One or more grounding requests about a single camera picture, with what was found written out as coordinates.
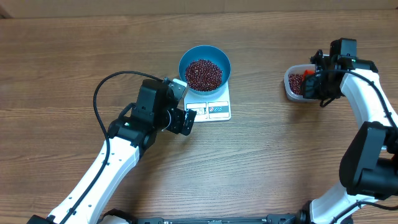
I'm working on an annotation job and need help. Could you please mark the red scoop blue handle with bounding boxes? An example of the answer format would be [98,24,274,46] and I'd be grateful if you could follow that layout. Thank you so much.
[302,70,315,82]

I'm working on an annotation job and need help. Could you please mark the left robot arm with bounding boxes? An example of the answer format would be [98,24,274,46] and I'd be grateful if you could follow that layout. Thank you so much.
[28,78,196,224]

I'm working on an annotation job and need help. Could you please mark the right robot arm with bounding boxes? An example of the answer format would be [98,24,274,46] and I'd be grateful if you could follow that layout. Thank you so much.
[296,38,397,223]

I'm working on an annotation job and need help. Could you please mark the white digital kitchen scale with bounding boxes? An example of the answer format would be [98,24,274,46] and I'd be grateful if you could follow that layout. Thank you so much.
[184,82,231,123]

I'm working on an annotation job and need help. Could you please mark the red beans in bowl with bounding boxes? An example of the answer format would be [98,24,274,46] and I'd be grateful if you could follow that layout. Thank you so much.
[185,59,223,91]

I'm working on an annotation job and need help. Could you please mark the blue metal bowl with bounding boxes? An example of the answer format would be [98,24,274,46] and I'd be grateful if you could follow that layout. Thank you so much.
[178,45,231,95]

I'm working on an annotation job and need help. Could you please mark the red adzuki beans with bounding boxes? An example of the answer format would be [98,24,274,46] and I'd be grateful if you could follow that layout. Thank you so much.
[288,73,303,95]

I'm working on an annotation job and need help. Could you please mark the clear plastic container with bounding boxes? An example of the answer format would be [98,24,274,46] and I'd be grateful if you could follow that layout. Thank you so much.
[284,64,316,103]

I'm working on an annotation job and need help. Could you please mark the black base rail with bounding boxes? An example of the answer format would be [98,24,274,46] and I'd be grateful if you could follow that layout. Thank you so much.
[99,208,312,224]

